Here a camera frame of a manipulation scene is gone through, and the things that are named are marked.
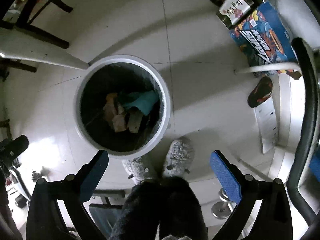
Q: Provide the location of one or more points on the grey fuzzy slipper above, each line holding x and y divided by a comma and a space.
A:
139, 169
179, 158

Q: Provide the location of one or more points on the chrome dumbbell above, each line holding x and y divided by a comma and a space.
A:
223, 208

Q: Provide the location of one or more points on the black red slipper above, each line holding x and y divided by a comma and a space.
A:
261, 93

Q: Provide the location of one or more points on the grey fuzzy left slipper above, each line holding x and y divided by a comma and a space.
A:
139, 169

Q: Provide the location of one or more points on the dark wooden chair frame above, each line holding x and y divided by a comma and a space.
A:
30, 10

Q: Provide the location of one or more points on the teal trash in bin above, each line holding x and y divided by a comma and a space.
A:
144, 102

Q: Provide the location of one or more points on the white round trash bin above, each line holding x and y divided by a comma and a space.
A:
127, 76

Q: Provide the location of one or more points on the liquor gift box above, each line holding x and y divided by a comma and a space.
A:
232, 12

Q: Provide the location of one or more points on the blue snack carton box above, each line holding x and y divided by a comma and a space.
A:
263, 38

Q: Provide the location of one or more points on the white pipe rod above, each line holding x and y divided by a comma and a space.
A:
269, 67

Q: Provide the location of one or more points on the black curved chair armrest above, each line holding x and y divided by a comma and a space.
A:
307, 63

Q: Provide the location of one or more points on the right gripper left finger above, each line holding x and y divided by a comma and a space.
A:
45, 220

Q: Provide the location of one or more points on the grey fuzzy right slipper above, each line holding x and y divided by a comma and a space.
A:
179, 158

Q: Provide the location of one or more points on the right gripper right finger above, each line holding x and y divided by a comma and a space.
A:
274, 219

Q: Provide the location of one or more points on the orange white plastic bag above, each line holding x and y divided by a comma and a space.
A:
114, 114

